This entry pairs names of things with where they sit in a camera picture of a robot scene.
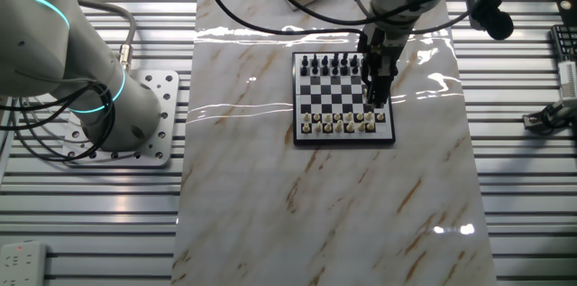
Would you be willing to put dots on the white chess bishop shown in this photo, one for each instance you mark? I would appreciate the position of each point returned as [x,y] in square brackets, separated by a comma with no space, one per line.
[327,128]
[361,127]

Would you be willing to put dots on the black foam-covered microphone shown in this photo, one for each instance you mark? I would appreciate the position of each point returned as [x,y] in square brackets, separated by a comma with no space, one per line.
[498,26]

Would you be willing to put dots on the white power strip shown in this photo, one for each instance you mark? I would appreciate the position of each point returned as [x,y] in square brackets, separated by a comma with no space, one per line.
[22,263]

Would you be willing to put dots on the black chess knight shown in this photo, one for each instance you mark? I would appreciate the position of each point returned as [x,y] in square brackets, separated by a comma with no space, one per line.
[315,60]

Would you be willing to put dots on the black chess bishop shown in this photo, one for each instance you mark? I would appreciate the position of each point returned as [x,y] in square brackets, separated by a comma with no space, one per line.
[354,60]
[325,60]

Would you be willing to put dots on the metal clamp mount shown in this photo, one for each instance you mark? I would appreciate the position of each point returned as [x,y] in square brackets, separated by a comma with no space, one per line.
[543,118]

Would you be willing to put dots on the black chess queen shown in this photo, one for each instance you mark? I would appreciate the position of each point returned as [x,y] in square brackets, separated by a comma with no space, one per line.
[335,59]

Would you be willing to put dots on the black chess king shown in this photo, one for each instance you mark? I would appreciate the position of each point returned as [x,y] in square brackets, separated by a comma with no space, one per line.
[345,59]

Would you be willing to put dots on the white chess knight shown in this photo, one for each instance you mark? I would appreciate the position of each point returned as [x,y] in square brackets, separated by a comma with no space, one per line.
[370,126]
[318,127]

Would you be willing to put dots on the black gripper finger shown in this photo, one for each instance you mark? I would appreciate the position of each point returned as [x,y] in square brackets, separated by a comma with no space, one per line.
[369,78]
[380,94]

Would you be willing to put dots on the black chess rook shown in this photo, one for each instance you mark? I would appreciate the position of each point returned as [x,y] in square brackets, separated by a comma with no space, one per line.
[305,60]

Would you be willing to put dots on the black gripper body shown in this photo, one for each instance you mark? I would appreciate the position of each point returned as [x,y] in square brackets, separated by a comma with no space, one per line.
[383,51]

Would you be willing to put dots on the black plate with hole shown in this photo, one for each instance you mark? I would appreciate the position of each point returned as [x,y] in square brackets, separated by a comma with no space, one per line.
[567,6]

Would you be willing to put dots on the white chess king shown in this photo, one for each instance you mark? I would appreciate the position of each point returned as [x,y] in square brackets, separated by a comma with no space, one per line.
[350,127]

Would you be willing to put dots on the white chess queen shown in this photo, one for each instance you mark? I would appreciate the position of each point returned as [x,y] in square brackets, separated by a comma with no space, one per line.
[338,126]

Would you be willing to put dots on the white chess pawn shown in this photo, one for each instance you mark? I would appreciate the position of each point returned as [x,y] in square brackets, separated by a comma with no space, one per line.
[337,117]
[380,117]
[328,118]
[359,117]
[317,117]
[369,117]
[307,117]
[348,117]

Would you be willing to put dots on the glossy marble-pattern mat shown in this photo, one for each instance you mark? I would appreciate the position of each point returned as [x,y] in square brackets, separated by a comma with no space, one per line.
[288,209]

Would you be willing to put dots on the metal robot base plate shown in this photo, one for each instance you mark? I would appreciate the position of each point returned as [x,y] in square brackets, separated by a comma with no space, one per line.
[158,141]

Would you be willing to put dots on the black-framed magnetic chessboard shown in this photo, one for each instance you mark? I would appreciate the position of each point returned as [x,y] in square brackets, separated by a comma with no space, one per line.
[333,96]

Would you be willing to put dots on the white ribbed device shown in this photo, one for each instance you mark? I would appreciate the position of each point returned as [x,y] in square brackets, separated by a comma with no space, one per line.
[569,79]

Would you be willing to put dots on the black keyboard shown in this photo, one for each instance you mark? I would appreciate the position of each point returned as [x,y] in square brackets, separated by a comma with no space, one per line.
[565,42]

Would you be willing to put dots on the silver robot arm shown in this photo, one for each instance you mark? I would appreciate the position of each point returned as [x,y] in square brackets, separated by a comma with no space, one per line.
[54,42]

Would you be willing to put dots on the black chess pawn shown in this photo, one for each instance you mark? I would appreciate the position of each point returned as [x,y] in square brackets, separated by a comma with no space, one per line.
[325,71]
[354,71]
[314,71]
[304,71]
[335,71]
[344,71]

